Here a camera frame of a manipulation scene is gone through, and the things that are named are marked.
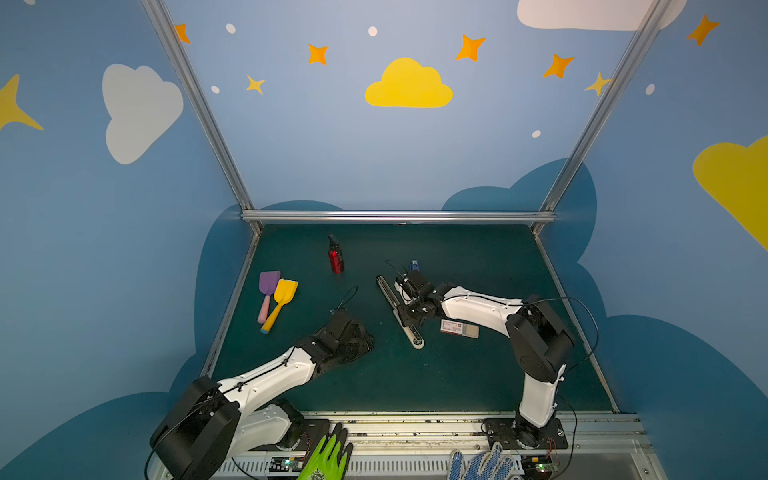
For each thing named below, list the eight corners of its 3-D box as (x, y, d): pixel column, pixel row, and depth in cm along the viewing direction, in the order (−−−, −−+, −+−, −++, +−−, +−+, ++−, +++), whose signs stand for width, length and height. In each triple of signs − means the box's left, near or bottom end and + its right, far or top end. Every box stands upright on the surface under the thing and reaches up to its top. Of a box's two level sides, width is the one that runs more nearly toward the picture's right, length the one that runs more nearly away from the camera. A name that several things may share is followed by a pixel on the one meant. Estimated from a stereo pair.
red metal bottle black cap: (332, 274, 111) (325, 238, 96) (336, 269, 113) (329, 233, 98) (342, 278, 110) (336, 243, 95) (346, 273, 112) (340, 238, 97)
